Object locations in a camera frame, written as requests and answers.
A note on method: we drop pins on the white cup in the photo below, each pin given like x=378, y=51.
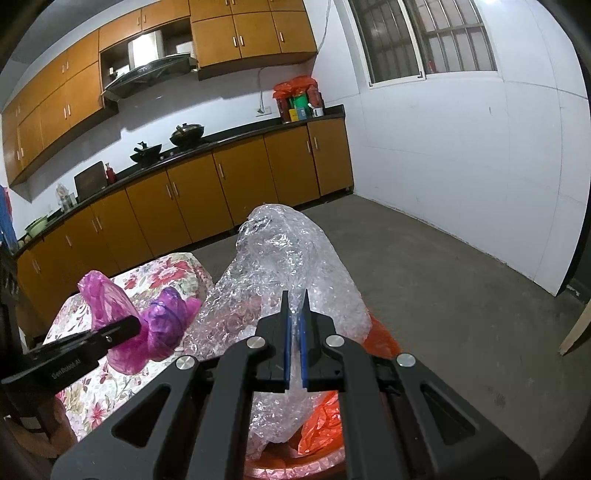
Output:
x=317, y=111

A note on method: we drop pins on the plastic covered utensil holder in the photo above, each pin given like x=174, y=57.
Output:
x=66, y=198

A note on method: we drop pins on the white wall socket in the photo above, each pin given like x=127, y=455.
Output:
x=263, y=110

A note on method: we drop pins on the black wok with lid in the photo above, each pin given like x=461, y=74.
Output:
x=187, y=134

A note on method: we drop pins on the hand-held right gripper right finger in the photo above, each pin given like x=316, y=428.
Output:
x=304, y=344

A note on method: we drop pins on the steel range hood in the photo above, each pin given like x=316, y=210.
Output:
x=147, y=74

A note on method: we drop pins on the wooden wall cabinets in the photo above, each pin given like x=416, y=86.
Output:
x=254, y=32
x=51, y=101

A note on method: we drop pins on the clear bubble wrap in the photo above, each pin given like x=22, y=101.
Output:
x=286, y=258

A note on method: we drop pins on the large red plastic bag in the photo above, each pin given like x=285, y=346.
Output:
x=378, y=344

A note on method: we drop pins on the blue cloth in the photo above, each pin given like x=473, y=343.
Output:
x=4, y=217

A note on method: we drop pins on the pale wooden board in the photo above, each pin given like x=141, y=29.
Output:
x=577, y=325

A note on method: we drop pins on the red bottle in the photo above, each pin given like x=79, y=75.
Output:
x=110, y=175

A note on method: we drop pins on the green basin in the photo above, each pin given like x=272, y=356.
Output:
x=37, y=227

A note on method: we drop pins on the floral tablecloth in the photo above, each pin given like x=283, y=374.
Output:
x=161, y=273

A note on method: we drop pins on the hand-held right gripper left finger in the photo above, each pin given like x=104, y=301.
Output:
x=287, y=337

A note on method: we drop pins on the barred window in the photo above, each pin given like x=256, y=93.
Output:
x=415, y=41

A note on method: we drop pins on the wooden base cabinets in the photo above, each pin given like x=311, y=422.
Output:
x=194, y=198

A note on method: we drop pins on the purple plastic bag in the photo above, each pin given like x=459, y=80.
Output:
x=159, y=318

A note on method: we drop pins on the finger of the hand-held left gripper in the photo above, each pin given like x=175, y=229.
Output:
x=115, y=333

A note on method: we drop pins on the red bag of groceries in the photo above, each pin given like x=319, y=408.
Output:
x=295, y=97

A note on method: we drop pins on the dark brown board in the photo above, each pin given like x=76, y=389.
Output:
x=91, y=179

